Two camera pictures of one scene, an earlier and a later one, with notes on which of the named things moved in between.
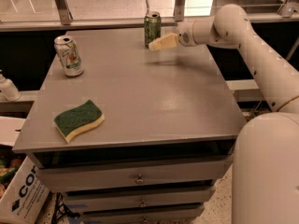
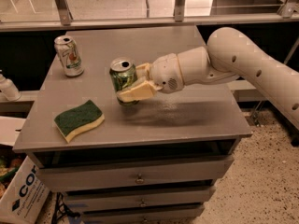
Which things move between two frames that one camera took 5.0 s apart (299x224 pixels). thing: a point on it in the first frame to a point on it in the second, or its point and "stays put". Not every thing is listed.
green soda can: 152,24 to 123,74
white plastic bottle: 8,91 stays put
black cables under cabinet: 62,208 stays put
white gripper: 185,35 to 164,72
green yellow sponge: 78,119 stays put
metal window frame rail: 62,19 stays put
